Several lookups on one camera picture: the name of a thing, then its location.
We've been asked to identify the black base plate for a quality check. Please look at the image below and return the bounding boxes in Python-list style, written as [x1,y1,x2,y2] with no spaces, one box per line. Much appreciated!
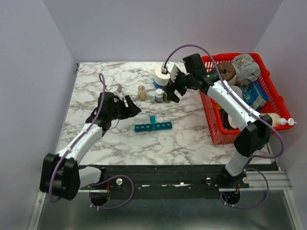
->
[49,164,281,201]

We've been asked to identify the white pill bottle blue label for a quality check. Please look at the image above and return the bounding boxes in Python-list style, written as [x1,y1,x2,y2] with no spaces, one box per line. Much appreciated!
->
[154,89,164,103]

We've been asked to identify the green pill bottle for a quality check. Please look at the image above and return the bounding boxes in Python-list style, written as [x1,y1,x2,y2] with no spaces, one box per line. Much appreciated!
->
[163,91,171,104]

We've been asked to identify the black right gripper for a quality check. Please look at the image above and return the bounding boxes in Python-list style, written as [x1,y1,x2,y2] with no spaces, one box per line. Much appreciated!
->
[163,67,194,104]

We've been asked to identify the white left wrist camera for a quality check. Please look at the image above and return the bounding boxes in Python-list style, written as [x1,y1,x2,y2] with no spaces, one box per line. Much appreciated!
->
[111,84,125,101]

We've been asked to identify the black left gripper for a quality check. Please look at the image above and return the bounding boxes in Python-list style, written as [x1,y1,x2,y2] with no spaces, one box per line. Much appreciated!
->
[109,95,142,120]

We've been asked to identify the grey crumpled bag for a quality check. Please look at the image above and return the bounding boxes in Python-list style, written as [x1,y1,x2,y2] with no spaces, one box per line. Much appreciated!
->
[232,54,261,85]

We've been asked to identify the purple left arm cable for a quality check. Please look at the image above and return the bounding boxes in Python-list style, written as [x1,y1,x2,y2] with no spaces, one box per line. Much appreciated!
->
[47,73,135,211]

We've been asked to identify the clear jar yellow capsules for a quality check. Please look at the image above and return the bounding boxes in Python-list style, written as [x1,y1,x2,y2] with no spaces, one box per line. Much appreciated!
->
[138,85,147,101]

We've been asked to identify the brown wrapped roll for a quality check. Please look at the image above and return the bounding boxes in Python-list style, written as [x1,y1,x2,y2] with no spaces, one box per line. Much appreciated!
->
[217,62,236,85]

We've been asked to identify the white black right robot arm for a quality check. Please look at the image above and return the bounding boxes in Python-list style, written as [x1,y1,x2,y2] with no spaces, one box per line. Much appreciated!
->
[161,54,272,188]

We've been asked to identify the aluminium rail frame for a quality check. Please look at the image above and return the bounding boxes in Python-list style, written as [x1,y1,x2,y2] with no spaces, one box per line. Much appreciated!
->
[38,170,293,192]

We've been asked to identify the grey wrapped roll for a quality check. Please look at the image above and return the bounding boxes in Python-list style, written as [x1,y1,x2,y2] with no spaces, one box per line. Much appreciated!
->
[230,85,244,100]

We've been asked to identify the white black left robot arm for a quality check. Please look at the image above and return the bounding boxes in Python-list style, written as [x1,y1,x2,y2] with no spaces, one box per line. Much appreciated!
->
[40,92,142,200]

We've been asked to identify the teal weekly pill organizer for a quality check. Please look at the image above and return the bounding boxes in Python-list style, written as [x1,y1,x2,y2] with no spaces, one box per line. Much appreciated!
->
[134,115,173,133]

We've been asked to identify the red plastic basket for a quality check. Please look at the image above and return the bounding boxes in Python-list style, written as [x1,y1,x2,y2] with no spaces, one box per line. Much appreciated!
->
[198,52,294,146]

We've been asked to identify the blue carton box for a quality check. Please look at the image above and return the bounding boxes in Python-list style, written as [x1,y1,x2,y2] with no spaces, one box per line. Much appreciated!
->
[241,81,269,111]

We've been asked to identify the cream squeeze bottle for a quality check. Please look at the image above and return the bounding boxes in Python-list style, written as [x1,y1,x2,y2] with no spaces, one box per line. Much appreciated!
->
[267,113,297,127]

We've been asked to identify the white paper roll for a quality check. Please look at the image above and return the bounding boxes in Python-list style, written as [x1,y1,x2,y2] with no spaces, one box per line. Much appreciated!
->
[153,65,170,80]

